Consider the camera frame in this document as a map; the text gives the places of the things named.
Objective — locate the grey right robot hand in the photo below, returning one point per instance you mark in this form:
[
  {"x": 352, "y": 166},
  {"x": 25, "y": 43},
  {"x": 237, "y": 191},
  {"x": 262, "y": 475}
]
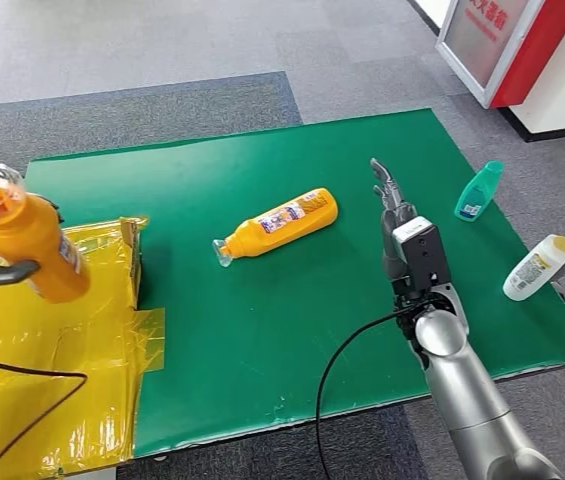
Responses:
[{"x": 394, "y": 212}]

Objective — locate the orange bottle with clear cap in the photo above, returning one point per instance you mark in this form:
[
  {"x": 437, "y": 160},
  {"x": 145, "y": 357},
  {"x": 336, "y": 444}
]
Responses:
[
  {"x": 37, "y": 252},
  {"x": 282, "y": 224}
]

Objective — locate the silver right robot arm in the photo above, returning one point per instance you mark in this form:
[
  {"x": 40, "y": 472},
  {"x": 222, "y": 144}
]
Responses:
[{"x": 467, "y": 391}]

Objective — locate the teal plastic bottle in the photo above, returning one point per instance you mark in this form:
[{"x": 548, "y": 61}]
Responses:
[{"x": 478, "y": 191}]

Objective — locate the white bottle with yellow cap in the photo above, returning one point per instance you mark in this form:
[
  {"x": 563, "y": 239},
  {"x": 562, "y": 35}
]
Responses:
[{"x": 537, "y": 267}]

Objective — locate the yellow taped cardboard box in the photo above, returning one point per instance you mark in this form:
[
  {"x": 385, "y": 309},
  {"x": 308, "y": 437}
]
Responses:
[{"x": 62, "y": 384}]

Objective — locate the green table mat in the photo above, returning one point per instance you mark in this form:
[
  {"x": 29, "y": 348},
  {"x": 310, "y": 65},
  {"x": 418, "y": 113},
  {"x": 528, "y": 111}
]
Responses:
[{"x": 262, "y": 331}]

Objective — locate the red and white sign board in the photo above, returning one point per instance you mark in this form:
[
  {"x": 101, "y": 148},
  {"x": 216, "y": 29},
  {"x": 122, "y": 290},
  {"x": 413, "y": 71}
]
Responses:
[{"x": 507, "y": 43}]

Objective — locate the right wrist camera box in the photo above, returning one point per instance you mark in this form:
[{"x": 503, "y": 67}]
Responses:
[{"x": 422, "y": 255}]

